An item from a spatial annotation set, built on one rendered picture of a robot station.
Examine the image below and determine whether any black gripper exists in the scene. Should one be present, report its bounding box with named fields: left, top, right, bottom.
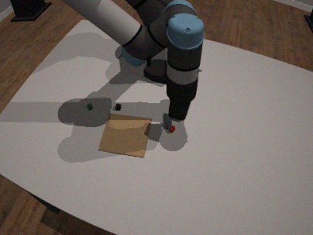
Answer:
left=143, top=56, right=202, bottom=130

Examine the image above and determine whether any green die with white pips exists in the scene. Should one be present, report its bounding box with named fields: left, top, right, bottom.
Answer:
left=87, top=103, right=93, bottom=111

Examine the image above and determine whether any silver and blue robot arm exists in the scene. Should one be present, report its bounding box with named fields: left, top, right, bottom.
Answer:
left=61, top=0, right=205, bottom=71

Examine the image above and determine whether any tan flat mat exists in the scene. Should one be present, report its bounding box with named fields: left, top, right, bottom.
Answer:
left=98, top=113, right=152, bottom=157

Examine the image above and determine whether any black die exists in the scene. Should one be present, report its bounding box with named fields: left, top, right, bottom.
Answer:
left=115, top=104, right=122, bottom=111

